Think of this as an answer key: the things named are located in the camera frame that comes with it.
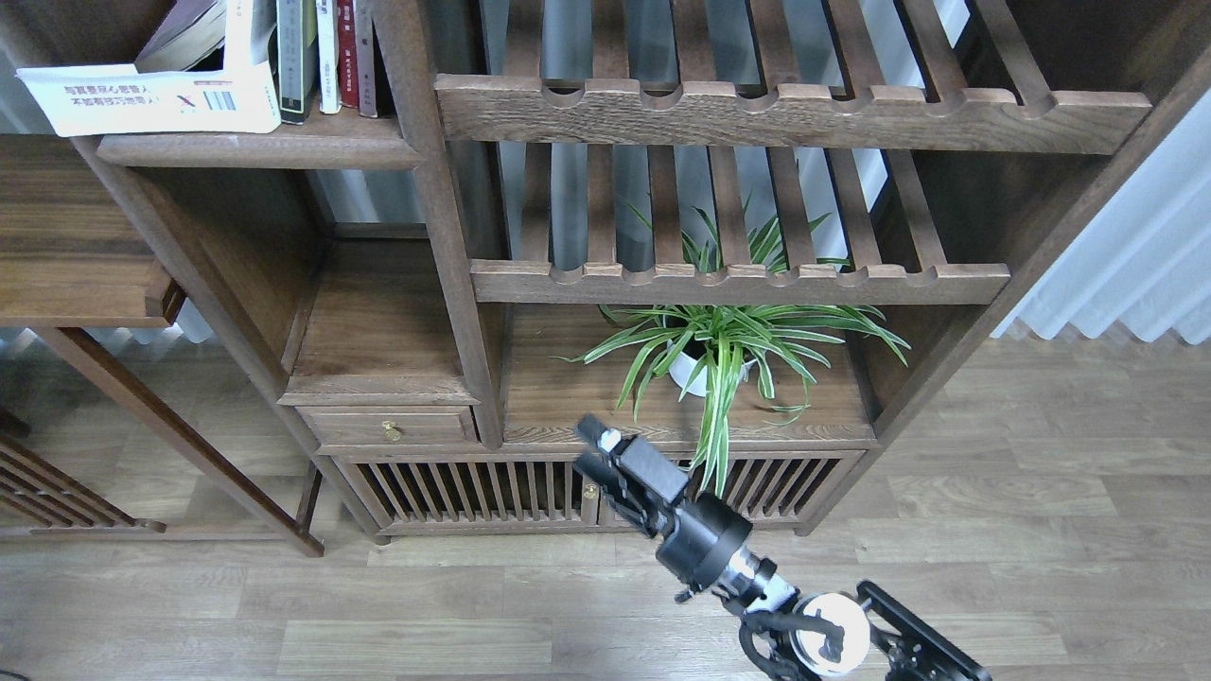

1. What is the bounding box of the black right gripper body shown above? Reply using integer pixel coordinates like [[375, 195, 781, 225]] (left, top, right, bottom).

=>
[[606, 473, 753, 593]]

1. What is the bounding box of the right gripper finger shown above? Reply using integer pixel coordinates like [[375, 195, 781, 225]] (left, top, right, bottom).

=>
[[574, 452, 630, 504], [575, 414, 689, 507]]

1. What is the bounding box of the yellow and grey book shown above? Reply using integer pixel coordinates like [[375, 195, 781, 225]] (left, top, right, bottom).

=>
[[276, 1, 318, 125]]

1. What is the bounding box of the pale purple book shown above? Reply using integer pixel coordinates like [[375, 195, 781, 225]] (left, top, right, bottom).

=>
[[134, 1, 228, 73]]

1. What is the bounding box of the large white book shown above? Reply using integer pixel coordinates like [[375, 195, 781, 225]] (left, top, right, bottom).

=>
[[16, 1, 282, 137]]

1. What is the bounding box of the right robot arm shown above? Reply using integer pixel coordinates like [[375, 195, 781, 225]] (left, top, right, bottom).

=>
[[575, 414, 991, 680]]

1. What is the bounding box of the white plant pot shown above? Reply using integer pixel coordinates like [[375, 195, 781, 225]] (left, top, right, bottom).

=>
[[668, 341, 757, 397]]

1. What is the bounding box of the green spider plant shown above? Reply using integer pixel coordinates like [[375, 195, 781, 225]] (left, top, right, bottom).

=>
[[566, 198, 911, 513]]

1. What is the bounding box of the brass drawer knob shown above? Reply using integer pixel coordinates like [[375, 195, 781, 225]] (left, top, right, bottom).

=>
[[381, 420, 403, 443]]

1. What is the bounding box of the dark wooden bookshelf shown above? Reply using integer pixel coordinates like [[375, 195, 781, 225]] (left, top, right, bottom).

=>
[[0, 0, 1211, 559]]

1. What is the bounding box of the grey upright book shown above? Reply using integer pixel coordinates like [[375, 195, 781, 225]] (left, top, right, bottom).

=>
[[352, 0, 379, 119]]

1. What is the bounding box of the red upright book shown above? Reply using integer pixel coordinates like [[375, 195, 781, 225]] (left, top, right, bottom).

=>
[[335, 0, 360, 111]]

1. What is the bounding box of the white curtain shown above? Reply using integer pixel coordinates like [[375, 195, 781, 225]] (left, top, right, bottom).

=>
[[992, 95, 1210, 344]]

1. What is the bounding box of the white upright book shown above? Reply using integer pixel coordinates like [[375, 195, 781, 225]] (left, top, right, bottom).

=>
[[315, 0, 342, 115]]

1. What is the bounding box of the wooden side table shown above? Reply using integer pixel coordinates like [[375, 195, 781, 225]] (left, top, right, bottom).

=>
[[1, 133, 325, 556]]

